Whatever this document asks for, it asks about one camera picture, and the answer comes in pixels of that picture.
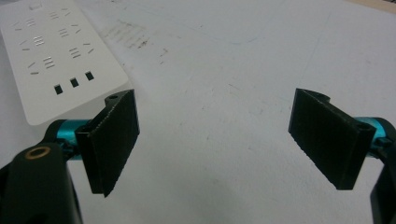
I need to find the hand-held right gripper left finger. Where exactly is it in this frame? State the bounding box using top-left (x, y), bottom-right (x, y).
top-left (44, 89), bottom-right (141, 199)

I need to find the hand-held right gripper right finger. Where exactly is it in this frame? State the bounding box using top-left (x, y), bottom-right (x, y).
top-left (288, 88), bottom-right (396, 191)

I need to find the white power strip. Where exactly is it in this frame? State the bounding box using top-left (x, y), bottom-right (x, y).
top-left (0, 0), bottom-right (130, 127)

